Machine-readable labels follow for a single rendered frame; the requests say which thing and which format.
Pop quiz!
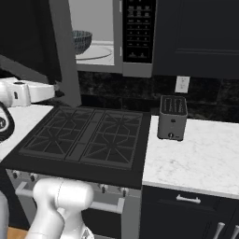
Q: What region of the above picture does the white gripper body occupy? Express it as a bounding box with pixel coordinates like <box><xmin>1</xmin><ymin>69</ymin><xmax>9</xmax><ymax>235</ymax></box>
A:
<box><xmin>29</xmin><ymin>83</ymin><xmax>58</xmax><ymax>104</ymax></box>

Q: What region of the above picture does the white wall socket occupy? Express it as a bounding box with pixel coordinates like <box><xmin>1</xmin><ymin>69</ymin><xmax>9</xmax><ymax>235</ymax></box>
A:
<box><xmin>174</xmin><ymin>75</ymin><xmax>191</xmax><ymax>94</ymax></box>

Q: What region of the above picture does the dark wall cupboard door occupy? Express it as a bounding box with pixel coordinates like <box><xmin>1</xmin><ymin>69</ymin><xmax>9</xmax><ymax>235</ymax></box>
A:
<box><xmin>151</xmin><ymin>0</ymin><xmax>239</xmax><ymax>80</ymax></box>

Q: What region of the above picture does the grey oven handle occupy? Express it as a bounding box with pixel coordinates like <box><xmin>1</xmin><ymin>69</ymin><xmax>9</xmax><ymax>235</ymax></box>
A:
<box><xmin>14</xmin><ymin>181</ymin><xmax>126</xmax><ymax>216</ymax></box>

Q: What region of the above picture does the white microwave turntable plate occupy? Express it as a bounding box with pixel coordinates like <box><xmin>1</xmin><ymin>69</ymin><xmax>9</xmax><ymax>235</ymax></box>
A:
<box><xmin>75</xmin><ymin>44</ymin><xmax>114</xmax><ymax>62</ymax></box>

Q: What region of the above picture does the dark microwave door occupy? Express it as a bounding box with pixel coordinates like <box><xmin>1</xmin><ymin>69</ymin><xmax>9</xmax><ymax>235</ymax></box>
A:
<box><xmin>0</xmin><ymin>0</ymin><xmax>83</xmax><ymax>108</ymax></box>

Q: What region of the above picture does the blue patterned bowl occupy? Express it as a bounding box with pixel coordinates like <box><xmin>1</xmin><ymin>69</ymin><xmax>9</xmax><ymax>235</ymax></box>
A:
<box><xmin>72</xmin><ymin>29</ymin><xmax>93</xmax><ymax>56</ymax></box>

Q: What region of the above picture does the silver drawer handle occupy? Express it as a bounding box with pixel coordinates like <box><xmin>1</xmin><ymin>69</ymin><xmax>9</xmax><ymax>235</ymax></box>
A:
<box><xmin>176</xmin><ymin>193</ymin><xmax>203</xmax><ymax>205</ymax></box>

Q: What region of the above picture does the black gas hob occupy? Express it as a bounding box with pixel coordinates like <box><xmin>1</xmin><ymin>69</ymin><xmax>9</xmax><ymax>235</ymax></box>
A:
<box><xmin>1</xmin><ymin>105</ymin><xmax>152</xmax><ymax>190</ymax></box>

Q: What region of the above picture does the dark base cupboard door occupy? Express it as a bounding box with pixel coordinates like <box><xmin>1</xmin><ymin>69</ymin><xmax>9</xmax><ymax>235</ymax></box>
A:
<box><xmin>139</xmin><ymin>200</ymin><xmax>230</xmax><ymax>239</ymax></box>
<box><xmin>226</xmin><ymin>211</ymin><xmax>239</xmax><ymax>239</ymax></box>

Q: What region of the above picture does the grey microwave oven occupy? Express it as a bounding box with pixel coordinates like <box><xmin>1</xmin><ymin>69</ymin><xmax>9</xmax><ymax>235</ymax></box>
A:
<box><xmin>67</xmin><ymin>0</ymin><xmax>157</xmax><ymax>78</ymax></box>

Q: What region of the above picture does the grey toaster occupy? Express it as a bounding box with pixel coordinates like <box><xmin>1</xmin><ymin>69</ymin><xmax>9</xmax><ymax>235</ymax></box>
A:
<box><xmin>156</xmin><ymin>94</ymin><xmax>189</xmax><ymax>143</ymax></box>

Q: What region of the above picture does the dark drawer front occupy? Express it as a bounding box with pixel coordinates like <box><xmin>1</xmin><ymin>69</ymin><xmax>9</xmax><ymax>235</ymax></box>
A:
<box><xmin>141</xmin><ymin>185</ymin><xmax>239</xmax><ymax>217</ymax></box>

